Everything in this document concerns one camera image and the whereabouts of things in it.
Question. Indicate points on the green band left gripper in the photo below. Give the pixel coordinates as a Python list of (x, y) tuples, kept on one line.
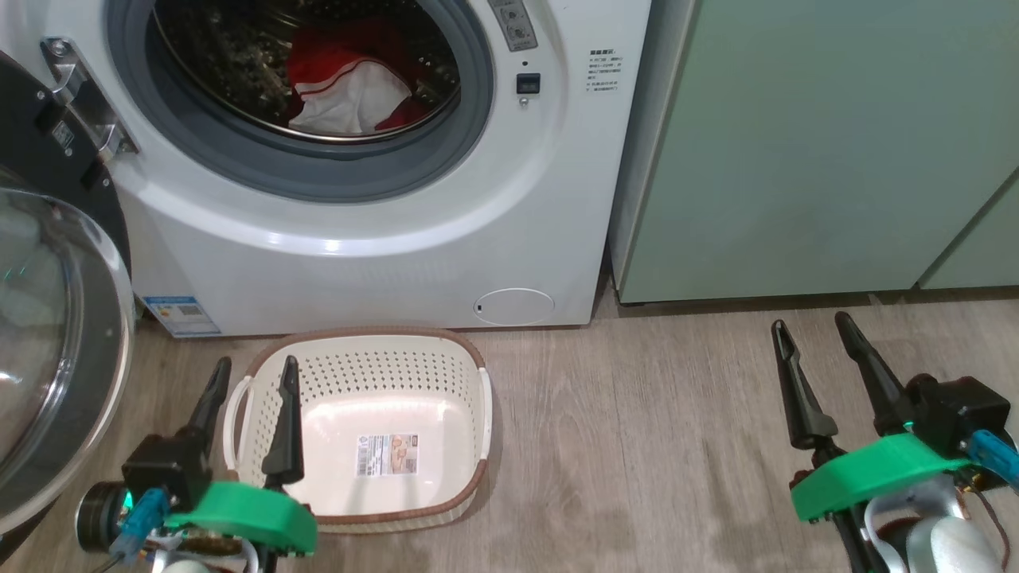
[(247, 513)]

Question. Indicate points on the blue wrist connector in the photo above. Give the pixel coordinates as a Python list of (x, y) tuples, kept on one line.
[(143, 513), (995, 455)]

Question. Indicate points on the blue energy label sticker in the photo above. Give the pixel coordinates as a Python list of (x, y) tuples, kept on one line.
[(181, 317)]

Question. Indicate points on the dark washing machine glass door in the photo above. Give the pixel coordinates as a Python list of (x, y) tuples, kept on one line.
[(48, 318)]

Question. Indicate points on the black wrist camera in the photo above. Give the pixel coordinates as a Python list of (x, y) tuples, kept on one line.
[(955, 410), (159, 469)]

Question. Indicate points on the blue left wrist connector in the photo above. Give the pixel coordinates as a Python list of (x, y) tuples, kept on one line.
[(143, 513)]

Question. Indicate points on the basket product label sticker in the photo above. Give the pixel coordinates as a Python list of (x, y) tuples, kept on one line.
[(388, 455)]

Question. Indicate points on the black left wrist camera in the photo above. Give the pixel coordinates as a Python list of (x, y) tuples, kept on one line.
[(159, 469)]

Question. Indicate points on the white garment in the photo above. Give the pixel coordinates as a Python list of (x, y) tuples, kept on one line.
[(350, 99)]

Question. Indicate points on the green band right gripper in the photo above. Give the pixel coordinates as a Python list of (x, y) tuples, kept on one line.
[(868, 473)]

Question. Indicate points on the white front-load washing machine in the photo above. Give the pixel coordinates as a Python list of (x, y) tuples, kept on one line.
[(358, 263)]

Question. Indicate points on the cream perforated laundry basket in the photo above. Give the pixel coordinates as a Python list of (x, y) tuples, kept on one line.
[(382, 382)]

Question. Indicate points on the blue right wrist connector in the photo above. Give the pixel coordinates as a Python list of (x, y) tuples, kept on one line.
[(995, 455)]

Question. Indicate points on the red garment with tag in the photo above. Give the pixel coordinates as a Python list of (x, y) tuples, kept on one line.
[(334, 48)]

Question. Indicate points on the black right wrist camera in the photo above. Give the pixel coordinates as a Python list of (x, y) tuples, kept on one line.
[(955, 410)]

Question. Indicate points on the pale green cabinet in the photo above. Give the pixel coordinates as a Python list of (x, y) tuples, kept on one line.
[(796, 143)]

